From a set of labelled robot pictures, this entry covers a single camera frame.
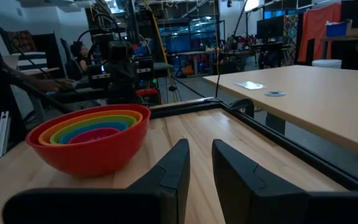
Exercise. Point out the small pink plastic bowl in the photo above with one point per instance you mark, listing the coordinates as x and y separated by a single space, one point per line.
92 135

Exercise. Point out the silver aluminium extrusion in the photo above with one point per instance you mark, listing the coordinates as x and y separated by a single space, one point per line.
2 133

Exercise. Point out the orange hanging cloth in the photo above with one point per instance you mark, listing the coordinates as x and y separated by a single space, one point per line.
317 31

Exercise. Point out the black computer monitor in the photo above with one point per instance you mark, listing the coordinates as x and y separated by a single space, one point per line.
270 28

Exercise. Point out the black chair base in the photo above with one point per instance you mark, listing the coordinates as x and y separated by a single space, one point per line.
242 107

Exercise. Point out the seated person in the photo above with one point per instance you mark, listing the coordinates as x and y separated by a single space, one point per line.
79 51

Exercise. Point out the dark patterned cushion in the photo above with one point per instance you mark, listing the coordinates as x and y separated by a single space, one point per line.
20 41

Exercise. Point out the person's forearm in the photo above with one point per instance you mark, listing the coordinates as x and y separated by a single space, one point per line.
20 76

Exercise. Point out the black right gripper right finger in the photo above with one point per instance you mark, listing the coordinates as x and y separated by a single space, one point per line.
259 199

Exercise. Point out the blue storage bin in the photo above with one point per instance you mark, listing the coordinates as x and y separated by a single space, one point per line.
336 30

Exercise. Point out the person's hand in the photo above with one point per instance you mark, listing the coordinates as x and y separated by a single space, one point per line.
56 84

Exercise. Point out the blue plastic bowl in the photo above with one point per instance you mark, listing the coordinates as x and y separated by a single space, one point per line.
104 125

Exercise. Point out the dark table leg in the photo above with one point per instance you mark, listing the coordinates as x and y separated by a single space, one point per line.
275 124

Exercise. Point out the orange plastic bowl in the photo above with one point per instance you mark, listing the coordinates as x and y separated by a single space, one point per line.
110 113

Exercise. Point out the large red plastic bowl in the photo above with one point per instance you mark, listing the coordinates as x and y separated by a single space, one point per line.
89 161

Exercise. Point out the lime green plastic bowl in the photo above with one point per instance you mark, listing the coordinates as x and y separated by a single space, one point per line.
110 119

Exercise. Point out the white round bin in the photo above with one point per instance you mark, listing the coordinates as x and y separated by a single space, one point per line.
326 63

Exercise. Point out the light wooden neighbouring table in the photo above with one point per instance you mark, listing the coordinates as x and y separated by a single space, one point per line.
322 99

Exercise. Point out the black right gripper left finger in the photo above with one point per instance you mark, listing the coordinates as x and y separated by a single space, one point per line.
104 207

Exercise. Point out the grey round disc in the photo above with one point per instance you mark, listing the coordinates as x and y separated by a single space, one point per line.
275 93

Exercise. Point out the colourful patterned cloth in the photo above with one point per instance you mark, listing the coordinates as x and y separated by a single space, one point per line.
291 34

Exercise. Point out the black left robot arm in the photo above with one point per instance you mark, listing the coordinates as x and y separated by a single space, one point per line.
120 71

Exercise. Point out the red box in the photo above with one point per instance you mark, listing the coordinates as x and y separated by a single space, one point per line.
148 93

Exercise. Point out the black table frame rail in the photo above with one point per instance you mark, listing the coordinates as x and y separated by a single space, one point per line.
291 149

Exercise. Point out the striped cushion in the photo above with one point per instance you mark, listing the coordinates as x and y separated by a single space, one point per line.
31 60

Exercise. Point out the blue glass shelf unit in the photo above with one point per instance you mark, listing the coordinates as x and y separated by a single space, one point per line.
182 37

